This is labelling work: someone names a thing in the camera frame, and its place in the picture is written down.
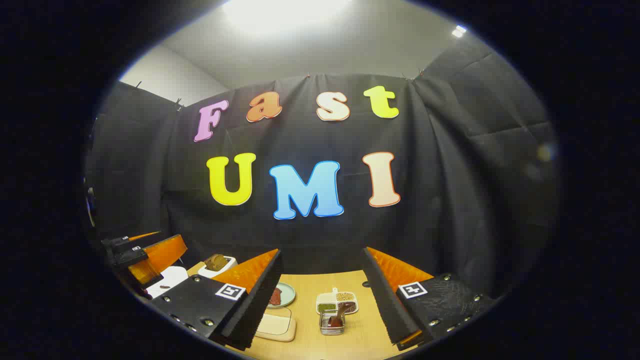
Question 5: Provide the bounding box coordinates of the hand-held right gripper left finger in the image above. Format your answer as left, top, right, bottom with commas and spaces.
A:
149, 248, 285, 352

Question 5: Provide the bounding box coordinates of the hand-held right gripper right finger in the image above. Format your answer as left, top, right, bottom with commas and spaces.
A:
360, 246, 497, 351

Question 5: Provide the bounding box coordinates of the white rice cooker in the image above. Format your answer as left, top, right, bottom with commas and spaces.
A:
144, 265, 190, 300

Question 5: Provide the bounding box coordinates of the brown wooden spoon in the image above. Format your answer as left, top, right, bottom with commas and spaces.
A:
327, 301, 352, 329

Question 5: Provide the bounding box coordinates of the clear chopstick holder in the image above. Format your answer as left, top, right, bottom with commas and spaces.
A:
319, 308, 346, 336

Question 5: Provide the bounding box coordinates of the beige tray with clear lid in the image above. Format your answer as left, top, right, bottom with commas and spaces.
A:
254, 306, 297, 343

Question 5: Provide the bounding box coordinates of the light green plate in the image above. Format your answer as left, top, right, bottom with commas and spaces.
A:
269, 282, 297, 309

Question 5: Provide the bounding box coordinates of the white toaster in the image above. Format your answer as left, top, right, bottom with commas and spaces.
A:
197, 255, 239, 280

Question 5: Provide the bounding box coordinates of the brown bread slice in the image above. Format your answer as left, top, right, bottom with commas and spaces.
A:
203, 253, 230, 273

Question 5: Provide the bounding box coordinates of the white divided dish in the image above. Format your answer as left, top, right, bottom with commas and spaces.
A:
315, 288, 360, 316

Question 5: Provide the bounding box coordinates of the black backdrop cloth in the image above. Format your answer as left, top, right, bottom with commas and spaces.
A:
85, 37, 558, 301

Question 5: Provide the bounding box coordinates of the large ceiling light panel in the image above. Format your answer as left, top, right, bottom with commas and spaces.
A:
220, 0, 353, 33

